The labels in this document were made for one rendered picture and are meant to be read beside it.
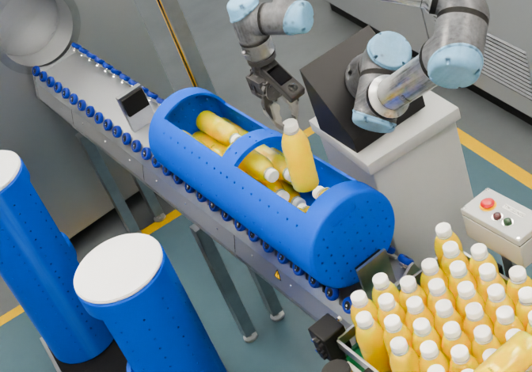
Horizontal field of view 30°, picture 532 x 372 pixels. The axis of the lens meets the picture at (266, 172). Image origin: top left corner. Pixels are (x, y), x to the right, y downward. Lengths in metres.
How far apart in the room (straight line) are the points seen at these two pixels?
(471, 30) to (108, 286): 1.29
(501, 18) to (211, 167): 1.77
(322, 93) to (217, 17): 3.43
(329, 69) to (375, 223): 0.47
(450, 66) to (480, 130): 2.41
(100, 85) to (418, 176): 1.61
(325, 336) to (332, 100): 0.67
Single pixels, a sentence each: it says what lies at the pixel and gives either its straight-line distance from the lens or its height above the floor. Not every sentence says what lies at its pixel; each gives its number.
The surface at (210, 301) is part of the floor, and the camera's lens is 4.23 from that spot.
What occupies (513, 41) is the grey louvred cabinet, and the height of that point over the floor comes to 0.49.
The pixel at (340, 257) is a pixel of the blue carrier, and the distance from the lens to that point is 2.60.
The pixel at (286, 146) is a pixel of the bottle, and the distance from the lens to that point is 2.48.
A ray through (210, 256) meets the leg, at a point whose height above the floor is 0.49.
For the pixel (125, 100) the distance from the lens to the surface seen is 3.58.
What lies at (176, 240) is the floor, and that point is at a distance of 4.60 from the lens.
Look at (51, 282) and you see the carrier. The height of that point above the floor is 0.58.
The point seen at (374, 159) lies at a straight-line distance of 2.74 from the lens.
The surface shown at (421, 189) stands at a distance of 2.91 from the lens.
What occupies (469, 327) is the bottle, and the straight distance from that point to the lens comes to 2.37.
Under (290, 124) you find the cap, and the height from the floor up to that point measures 1.45.
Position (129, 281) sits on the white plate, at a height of 1.04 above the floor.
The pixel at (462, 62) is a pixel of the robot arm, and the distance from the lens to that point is 2.20.
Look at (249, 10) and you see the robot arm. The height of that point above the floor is 1.78.
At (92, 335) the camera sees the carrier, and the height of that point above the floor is 0.26.
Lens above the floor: 2.84
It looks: 37 degrees down
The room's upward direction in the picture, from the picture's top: 22 degrees counter-clockwise
